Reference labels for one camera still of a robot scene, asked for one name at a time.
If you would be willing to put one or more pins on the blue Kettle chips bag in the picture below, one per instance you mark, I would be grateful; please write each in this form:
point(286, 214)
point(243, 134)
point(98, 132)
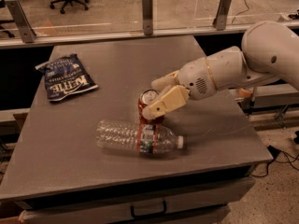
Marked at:
point(65, 76)

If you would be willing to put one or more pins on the grey metal rail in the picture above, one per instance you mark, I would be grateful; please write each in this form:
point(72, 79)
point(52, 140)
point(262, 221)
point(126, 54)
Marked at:
point(44, 41)

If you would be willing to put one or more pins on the black drawer handle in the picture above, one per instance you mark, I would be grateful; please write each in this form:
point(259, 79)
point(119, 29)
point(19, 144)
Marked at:
point(148, 210)

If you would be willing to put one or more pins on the middle metal bracket post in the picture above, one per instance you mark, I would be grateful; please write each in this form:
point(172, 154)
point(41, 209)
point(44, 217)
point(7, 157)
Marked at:
point(147, 14)

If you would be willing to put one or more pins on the metal bracket post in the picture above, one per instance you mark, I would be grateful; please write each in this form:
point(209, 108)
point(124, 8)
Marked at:
point(26, 32)
point(220, 20)
point(147, 14)

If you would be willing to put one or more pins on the clear plastic water bottle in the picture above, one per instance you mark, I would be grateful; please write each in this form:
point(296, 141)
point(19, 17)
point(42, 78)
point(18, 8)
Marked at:
point(153, 139)

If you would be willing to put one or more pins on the red coke can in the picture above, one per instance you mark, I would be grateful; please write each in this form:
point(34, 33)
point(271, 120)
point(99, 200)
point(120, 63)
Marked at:
point(145, 98)

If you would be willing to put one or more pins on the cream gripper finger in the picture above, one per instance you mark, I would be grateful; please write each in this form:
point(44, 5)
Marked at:
point(162, 82)
point(168, 100)

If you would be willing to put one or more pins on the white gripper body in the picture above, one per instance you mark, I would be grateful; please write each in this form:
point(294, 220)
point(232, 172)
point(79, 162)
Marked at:
point(194, 76)

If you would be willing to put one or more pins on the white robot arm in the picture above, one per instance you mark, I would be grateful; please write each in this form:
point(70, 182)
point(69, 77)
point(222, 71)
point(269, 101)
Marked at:
point(269, 51)

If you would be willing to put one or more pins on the left metal bracket post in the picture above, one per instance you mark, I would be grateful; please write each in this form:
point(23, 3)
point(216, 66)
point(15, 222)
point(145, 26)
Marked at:
point(26, 32)

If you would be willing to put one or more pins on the right metal bracket post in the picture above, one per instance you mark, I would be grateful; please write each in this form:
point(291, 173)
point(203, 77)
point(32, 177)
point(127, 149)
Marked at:
point(220, 20)

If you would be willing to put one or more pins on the roll of masking tape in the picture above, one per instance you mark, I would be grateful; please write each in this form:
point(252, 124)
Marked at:
point(247, 93)

